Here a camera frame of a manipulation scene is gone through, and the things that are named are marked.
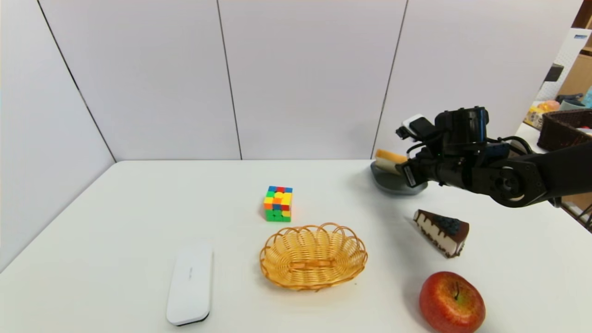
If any white bread slice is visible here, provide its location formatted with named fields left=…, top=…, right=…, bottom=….
left=374, top=148, right=408, bottom=176

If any grey dish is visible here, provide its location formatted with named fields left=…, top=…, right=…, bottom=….
left=370, top=162, right=428, bottom=196

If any multicoloured puzzle cube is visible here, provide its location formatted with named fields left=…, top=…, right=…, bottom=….
left=264, top=186, right=293, bottom=222

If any yellow wicker basket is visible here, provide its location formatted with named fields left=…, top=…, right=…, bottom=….
left=259, top=222, right=369, bottom=291

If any white whiteboard eraser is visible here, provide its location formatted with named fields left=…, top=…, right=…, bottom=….
left=166, top=243, right=214, bottom=326

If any chocolate cake slice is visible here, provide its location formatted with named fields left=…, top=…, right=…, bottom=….
left=413, top=209, right=470, bottom=259

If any red apple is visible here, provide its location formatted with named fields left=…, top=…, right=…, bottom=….
left=419, top=271, right=487, bottom=333

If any white side table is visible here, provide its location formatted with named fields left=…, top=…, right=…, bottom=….
left=513, top=123, right=544, bottom=155

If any yellow snack box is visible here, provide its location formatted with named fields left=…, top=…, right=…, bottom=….
left=523, top=101, right=560, bottom=130

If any dark brown woven basket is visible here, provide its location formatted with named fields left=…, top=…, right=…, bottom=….
left=536, top=109, right=592, bottom=152

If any white pegboard panel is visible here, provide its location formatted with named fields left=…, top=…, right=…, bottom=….
left=536, top=28, right=591, bottom=102

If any wooden cabinet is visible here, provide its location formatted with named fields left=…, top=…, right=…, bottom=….
left=557, top=0, right=592, bottom=98

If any white wrist camera black mount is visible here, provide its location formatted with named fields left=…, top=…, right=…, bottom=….
left=395, top=113, right=445, bottom=145

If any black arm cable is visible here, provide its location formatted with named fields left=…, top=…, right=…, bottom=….
left=497, top=136, right=535, bottom=156

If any black chair frame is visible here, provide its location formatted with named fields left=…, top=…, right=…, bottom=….
left=561, top=200, right=592, bottom=233

